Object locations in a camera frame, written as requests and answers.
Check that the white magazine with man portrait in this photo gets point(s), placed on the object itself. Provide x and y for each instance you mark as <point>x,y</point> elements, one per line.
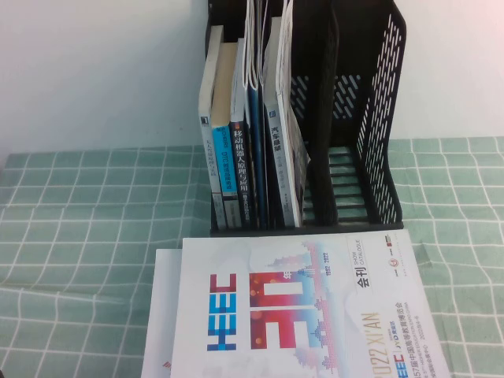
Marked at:
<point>286,110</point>

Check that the white HEEC show catalogue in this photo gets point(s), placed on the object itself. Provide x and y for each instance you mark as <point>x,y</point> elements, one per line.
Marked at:
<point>295,315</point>

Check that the black spine robot book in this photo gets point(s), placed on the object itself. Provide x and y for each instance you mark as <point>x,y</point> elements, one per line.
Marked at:
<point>240,165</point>

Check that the light blue spine book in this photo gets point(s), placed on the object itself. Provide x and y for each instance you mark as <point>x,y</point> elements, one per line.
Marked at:
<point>224,165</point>

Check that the white spine car book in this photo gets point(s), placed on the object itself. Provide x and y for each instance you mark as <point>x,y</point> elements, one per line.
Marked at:
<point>277,157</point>

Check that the grey spine paperback book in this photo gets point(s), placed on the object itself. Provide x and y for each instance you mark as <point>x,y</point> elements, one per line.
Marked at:
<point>208,157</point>

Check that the black mesh book holder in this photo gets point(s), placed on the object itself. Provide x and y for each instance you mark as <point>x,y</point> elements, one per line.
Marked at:
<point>378,118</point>

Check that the dark navy thin booklet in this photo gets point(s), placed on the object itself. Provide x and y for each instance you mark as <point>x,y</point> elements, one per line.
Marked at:
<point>265,185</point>

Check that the blue cover thin magazine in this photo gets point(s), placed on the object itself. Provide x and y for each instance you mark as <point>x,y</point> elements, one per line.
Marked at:
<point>255,138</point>

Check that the green checked tablecloth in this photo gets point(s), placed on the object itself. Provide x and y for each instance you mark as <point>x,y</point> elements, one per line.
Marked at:
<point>78,236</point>

